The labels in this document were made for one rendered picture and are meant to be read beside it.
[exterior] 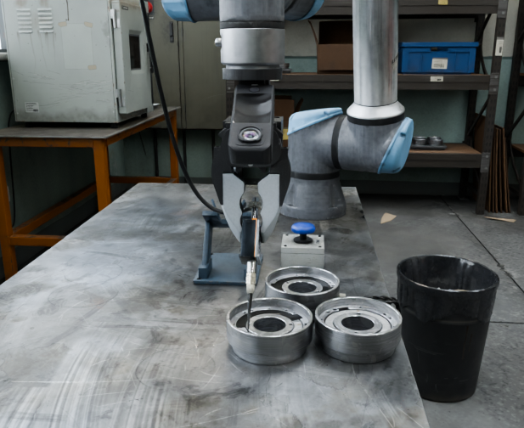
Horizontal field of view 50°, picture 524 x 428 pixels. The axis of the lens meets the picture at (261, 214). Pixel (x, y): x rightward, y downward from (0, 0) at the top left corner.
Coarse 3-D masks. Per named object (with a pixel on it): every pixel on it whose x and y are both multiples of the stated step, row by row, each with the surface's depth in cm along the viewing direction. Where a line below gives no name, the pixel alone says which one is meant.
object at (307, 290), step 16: (272, 272) 82; (288, 272) 83; (304, 272) 84; (320, 272) 83; (272, 288) 76; (288, 288) 79; (304, 288) 81; (320, 288) 79; (336, 288) 76; (304, 304) 74
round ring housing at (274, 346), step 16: (240, 304) 71; (256, 304) 73; (272, 304) 73; (288, 304) 72; (256, 320) 70; (272, 320) 70; (288, 320) 69; (304, 320) 69; (240, 336) 64; (256, 336) 63; (272, 336) 63; (288, 336) 64; (304, 336) 65; (240, 352) 66; (256, 352) 64; (272, 352) 64; (288, 352) 64; (304, 352) 67
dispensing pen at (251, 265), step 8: (256, 200) 71; (256, 208) 71; (256, 216) 70; (248, 224) 68; (248, 232) 68; (248, 240) 68; (240, 248) 68; (248, 248) 67; (240, 256) 67; (248, 256) 67; (248, 264) 68; (256, 264) 68; (248, 272) 68; (248, 280) 68; (248, 288) 67; (248, 296) 67; (248, 304) 67; (248, 312) 67; (248, 320) 66; (248, 328) 66
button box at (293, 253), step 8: (288, 240) 94; (296, 240) 93; (304, 240) 93; (312, 240) 93; (320, 240) 94; (288, 248) 91; (296, 248) 91; (304, 248) 90; (312, 248) 90; (320, 248) 90; (288, 256) 91; (296, 256) 91; (304, 256) 91; (312, 256) 91; (320, 256) 91; (288, 264) 91; (296, 264) 91; (304, 264) 91; (312, 264) 91; (320, 264) 91
